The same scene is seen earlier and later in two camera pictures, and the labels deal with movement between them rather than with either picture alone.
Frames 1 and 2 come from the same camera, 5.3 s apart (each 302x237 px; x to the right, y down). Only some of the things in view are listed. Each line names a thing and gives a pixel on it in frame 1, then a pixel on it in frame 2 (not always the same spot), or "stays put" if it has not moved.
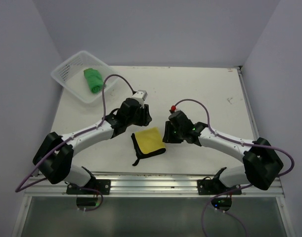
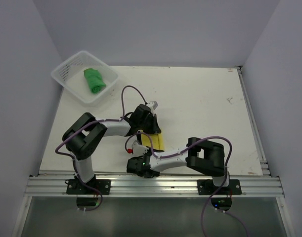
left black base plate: [103, 185] stays put
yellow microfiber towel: [150, 140] stays put
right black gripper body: [180, 133] -> [149, 151]
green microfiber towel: [94, 79] stays put
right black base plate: [215, 186] stays put
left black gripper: [146, 117] -> [154, 128]
